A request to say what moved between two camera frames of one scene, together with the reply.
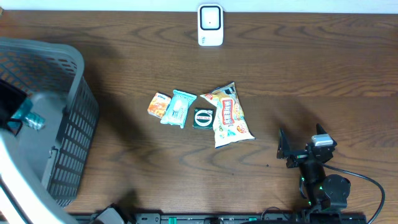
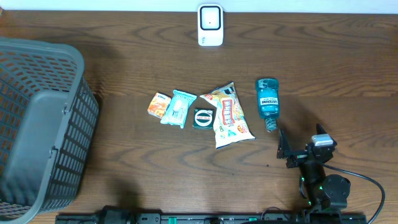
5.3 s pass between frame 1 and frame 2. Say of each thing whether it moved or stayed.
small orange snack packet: stayed
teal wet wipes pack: stayed
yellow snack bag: stayed
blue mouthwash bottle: moved
